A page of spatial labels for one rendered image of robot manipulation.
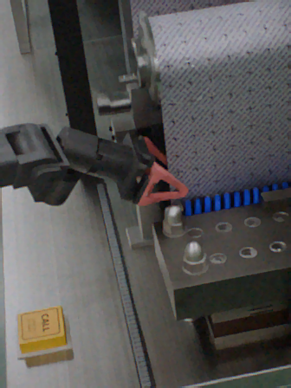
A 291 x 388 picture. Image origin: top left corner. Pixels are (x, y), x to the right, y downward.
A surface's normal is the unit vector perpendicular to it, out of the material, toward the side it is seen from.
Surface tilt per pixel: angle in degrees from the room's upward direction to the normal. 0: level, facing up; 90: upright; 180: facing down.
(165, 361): 0
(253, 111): 90
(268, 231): 0
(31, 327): 0
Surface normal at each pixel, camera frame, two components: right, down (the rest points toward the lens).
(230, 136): 0.17, 0.54
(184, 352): -0.10, -0.83
